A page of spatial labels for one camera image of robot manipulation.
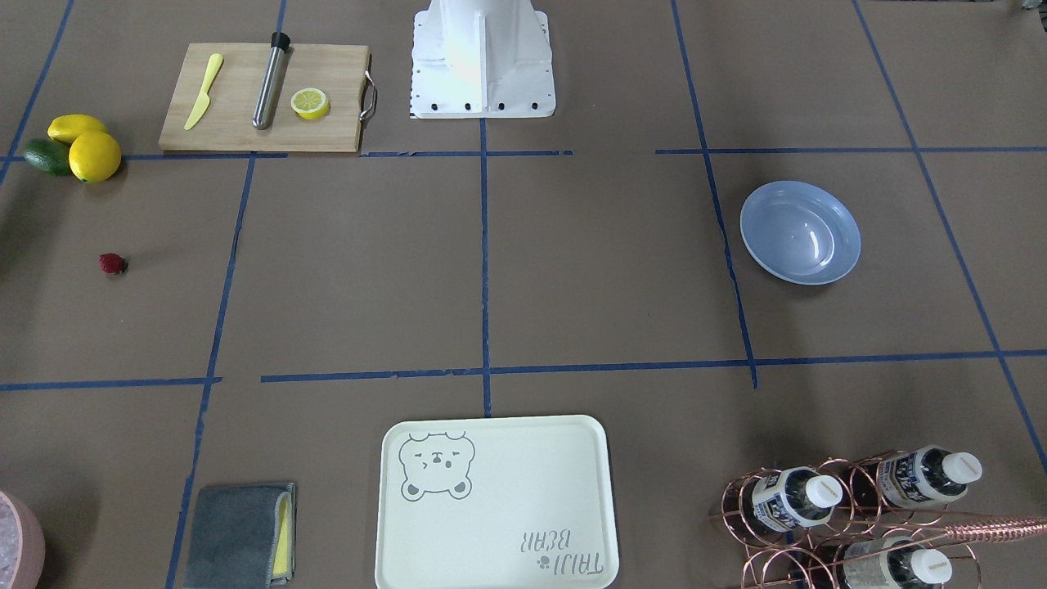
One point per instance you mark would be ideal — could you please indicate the grey yellow cloth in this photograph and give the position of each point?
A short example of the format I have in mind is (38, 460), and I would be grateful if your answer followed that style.
(243, 536)

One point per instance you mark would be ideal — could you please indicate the copper wire bottle rack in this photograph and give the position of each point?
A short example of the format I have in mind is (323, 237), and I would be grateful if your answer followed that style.
(805, 559)

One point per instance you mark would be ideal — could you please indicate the pink ice bowl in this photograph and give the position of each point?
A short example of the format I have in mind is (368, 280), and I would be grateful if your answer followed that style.
(22, 544)

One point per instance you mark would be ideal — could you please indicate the wooden cutting board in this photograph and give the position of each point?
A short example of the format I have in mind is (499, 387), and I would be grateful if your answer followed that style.
(338, 70)

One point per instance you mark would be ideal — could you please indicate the cream bear tray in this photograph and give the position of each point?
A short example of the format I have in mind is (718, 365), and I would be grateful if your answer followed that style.
(511, 502)

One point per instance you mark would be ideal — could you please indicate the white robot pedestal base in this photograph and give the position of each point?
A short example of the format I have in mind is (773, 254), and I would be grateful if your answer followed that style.
(481, 60)

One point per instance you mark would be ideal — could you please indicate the round yellow lemon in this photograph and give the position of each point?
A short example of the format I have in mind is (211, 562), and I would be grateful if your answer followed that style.
(94, 156)

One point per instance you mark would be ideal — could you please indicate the blue plate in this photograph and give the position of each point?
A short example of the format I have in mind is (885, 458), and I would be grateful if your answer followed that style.
(800, 233)

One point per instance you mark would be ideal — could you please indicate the yellow plastic knife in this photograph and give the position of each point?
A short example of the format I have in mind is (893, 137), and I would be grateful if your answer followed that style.
(203, 99)

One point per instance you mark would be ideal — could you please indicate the red strawberry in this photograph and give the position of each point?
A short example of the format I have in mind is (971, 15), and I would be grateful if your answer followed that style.
(112, 264)

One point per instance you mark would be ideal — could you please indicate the oval yellow lemon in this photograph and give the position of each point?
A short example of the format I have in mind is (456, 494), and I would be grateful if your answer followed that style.
(67, 128)

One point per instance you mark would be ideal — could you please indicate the lemon half slice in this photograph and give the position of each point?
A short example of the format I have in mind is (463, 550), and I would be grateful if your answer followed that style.
(310, 103)

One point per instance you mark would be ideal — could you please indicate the steel muddler black cap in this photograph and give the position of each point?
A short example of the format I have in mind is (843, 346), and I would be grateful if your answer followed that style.
(274, 74)

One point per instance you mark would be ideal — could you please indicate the dark bottle white cap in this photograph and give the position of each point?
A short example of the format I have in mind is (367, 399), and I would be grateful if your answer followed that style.
(894, 562)
(914, 480)
(792, 499)

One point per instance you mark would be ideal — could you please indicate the bottom dark bottle white cap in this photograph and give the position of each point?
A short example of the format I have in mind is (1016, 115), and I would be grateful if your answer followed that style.
(894, 562)

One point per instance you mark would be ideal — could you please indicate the green lime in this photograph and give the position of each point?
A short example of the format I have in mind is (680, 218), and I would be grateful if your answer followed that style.
(48, 156)

